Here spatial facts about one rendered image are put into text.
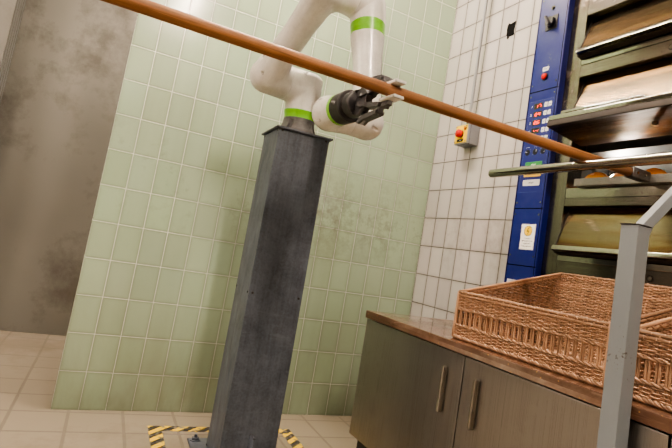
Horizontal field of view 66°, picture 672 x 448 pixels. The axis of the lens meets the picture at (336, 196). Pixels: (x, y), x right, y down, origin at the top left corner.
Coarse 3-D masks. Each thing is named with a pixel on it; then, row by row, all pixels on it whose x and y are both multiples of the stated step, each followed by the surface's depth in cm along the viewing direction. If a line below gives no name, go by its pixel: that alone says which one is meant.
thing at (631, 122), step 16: (608, 112) 174; (624, 112) 168; (640, 112) 165; (656, 112) 162; (560, 128) 195; (576, 128) 190; (592, 128) 186; (608, 128) 183; (624, 128) 179; (640, 128) 175; (656, 128) 172; (592, 144) 200
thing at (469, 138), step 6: (462, 126) 256; (468, 126) 252; (474, 126) 253; (468, 132) 251; (474, 132) 253; (456, 138) 258; (462, 138) 254; (468, 138) 251; (474, 138) 253; (456, 144) 258; (462, 144) 255; (468, 144) 253; (474, 144) 253
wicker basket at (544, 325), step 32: (480, 288) 173; (512, 288) 180; (576, 288) 183; (608, 288) 173; (480, 320) 159; (512, 320) 148; (544, 320) 138; (576, 320) 130; (608, 320) 168; (512, 352) 146; (544, 352) 136; (576, 352) 129
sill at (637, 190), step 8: (664, 184) 167; (568, 192) 200; (576, 192) 197; (584, 192) 194; (592, 192) 191; (600, 192) 188; (608, 192) 185; (616, 192) 182; (624, 192) 179; (632, 192) 177; (640, 192) 174; (648, 192) 171; (656, 192) 169; (664, 192) 167
